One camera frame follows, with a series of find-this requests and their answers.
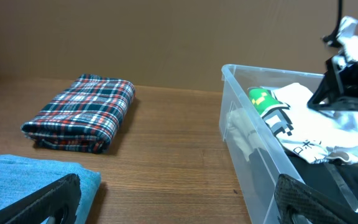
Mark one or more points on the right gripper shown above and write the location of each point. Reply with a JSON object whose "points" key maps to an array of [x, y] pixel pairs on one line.
{"points": [[338, 90]]}

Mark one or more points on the black garment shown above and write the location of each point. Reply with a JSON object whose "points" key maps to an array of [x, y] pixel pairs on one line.
{"points": [[318, 176]]}

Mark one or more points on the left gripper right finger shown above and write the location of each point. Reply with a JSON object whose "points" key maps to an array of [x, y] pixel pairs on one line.
{"points": [[299, 203]]}

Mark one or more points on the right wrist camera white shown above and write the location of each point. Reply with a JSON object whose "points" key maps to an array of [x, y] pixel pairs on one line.
{"points": [[347, 38]]}

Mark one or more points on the blue denim jeans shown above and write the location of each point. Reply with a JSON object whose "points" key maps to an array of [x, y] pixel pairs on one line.
{"points": [[21, 176]]}

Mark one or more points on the white printed t-shirt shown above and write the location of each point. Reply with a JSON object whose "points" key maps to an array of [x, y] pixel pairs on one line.
{"points": [[315, 136]]}

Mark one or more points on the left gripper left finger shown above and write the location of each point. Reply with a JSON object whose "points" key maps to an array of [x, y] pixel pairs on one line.
{"points": [[54, 203]]}

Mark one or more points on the clear plastic storage bin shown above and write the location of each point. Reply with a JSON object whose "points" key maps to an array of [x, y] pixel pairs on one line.
{"points": [[269, 130]]}

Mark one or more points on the cream white cloth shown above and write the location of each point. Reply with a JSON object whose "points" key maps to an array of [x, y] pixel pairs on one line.
{"points": [[239, 127]]}

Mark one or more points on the red plaid shirt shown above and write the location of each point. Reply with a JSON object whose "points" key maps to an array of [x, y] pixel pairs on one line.
{"points": [[83, 118]]}

